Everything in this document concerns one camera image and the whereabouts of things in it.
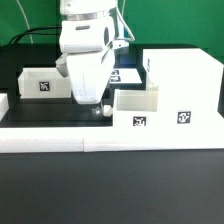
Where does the black cable bundle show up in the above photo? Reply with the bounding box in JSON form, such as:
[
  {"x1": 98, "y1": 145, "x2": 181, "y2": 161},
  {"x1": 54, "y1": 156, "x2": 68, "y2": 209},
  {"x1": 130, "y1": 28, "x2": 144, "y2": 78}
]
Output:
[{"x1": 8, "y1": 25, "x2": 63, "y2": 46}]

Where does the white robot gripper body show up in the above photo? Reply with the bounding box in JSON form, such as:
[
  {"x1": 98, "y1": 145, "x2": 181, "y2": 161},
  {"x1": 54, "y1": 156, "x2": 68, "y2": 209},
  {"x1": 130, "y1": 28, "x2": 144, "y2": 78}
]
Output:
[{"x1": 66, "y1": 50, "x2": 115, "y2": 104}]

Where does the white drawer cabinet frame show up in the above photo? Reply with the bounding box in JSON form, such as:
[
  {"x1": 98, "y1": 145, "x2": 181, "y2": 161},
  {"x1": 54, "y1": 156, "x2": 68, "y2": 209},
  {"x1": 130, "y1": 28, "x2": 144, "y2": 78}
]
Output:
[{"x1": 142, "y1": 48, "x2": 224, "y2": 127}]

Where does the white front drawer box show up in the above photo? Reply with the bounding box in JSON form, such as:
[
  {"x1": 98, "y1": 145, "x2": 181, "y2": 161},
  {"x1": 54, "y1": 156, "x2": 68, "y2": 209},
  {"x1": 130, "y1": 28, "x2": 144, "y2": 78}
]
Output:
[{"x1": 103, "y1": 89, "x2": 158, "y2": 128}]

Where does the white rear drawer box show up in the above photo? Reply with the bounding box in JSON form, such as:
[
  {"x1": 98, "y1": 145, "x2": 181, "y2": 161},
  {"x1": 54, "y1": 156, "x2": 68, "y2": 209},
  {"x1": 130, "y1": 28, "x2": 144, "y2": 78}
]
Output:
[{"x1": 18, "y1": 68, "x2": 71, "y2": 99}]

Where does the white drawer box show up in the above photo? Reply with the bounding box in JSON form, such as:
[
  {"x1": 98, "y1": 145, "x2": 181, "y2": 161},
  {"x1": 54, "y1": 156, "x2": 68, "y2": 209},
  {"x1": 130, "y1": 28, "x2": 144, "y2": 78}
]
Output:
[
  {"x1": 103, "y1": 89, "x2": 158, "y2": 128},
  {"x1": 18, "y1": 68, "x2": 71, "y2": 99}
]

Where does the thin white cable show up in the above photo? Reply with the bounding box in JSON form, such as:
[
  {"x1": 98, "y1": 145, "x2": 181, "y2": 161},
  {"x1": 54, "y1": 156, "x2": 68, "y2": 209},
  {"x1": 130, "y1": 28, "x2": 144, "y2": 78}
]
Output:
[{"x1": 14, "y1": 0, "x2": 35, "y2": 45}]

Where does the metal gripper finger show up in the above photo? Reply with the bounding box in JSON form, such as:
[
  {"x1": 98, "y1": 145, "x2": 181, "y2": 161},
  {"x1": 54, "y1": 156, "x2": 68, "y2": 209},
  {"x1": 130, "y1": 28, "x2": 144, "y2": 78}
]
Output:
[{"x1": 92, "y1": 106, "x2": 103, "y2": 117}]

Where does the white fiducial marker sheet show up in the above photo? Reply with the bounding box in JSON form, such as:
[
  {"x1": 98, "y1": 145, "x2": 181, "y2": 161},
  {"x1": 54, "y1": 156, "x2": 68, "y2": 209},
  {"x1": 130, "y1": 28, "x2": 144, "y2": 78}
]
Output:
[{"x1": 110, "y1": 68, "x2": 141, "y2": 84}]

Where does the white U-shaped fence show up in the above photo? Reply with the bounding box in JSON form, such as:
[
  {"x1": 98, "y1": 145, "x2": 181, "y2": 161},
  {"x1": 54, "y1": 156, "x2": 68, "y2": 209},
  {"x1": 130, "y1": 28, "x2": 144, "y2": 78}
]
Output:
[{"x1": 0, "y1": 93, "x2": 224, "y2": 153}]

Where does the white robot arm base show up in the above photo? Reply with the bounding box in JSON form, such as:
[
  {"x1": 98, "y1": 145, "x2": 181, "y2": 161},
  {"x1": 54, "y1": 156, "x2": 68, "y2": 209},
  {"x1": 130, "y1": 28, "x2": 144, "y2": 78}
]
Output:
[{"x1": 54, "y1": 0, "x2": 136, "y2": 79}]

